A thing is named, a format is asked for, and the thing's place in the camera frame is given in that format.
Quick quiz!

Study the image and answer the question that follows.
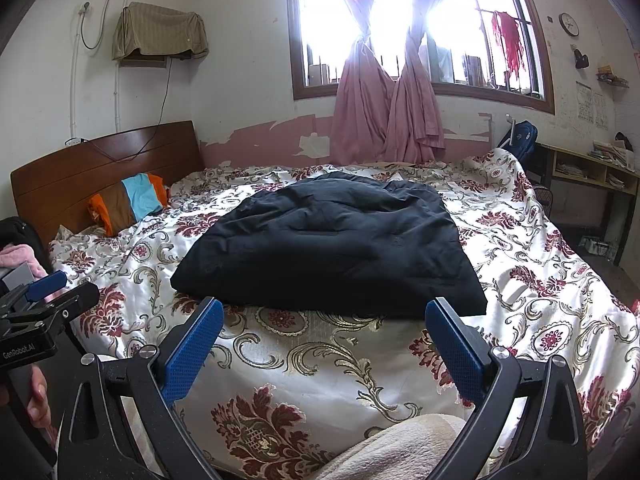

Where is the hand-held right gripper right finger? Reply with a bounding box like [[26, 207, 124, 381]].
[[425, 297, 588, 480]]

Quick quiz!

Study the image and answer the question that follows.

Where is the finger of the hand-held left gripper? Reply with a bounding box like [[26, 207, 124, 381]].
[[0, 270, 68, 318], [0, 282, 101, 338]]

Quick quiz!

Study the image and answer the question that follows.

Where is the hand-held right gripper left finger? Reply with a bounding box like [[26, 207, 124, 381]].
[[56, 297, 225, 480]]

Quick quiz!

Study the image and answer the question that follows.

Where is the black padded jacket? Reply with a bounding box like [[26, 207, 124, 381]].
[[170, 171, 488, 318]]

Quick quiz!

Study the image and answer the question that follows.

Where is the person's left hand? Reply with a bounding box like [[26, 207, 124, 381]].
[[25, 365, 53, 428]]

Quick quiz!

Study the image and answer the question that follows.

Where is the grey box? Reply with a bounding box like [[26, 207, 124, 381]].
[[0, 265, 36, 293]]

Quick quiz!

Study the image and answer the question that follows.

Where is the pink fluffy cloth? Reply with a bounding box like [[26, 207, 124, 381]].
[[0, 244, 48, 281]]

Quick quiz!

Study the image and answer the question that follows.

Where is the black garment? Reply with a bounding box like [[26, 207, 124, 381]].
[[0, 217, 43, 261]]

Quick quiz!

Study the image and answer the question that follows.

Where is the floral bedspread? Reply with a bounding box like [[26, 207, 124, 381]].
[[47, 147, 640, 480]]

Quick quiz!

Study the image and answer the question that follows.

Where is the wooden headboard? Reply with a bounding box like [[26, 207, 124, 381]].
[[10, 120, 205, 248]]

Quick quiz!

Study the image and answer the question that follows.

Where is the cream fleece blanket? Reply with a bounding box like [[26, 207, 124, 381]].
[[315, 412, 481, 480]]

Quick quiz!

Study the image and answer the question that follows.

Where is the orange brown blue striped pillow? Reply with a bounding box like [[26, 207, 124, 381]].
[[87, 172, 171, 236]]

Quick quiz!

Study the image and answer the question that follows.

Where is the blue backpack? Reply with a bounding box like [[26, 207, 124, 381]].
[[495, 120, 539, 161]]

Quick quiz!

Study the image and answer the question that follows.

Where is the wooden desk with shelves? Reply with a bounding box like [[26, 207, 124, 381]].
[[535, 142, 640, 266]]

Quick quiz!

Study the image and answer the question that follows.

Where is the pile of papers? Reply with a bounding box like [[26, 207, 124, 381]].
[[587, 132, 640, 171]]

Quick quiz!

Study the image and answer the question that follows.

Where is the red hanging garment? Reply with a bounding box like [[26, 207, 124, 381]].
[[491, 10, 523, 73]]

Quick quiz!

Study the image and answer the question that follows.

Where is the white wall pipe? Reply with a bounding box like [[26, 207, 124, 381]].
[[69, 5, 92, 137]]

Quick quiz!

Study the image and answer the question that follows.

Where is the black wall cable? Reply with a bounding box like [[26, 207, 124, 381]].
[[87, 57, 173, 163]]

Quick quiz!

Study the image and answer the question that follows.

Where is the air conditioner power cable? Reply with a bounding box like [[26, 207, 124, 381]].
[[80, 0, 112, 51]]

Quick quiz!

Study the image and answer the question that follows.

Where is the beige cloth covered wall box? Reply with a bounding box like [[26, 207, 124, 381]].
[[111, 2, 210, 63]]

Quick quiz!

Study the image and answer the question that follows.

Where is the wall calendar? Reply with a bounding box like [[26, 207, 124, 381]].
[[575, 81, 610, 126]]

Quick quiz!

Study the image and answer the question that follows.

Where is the small wall shelf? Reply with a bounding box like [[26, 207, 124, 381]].
[[595, 65, 631, 88]]

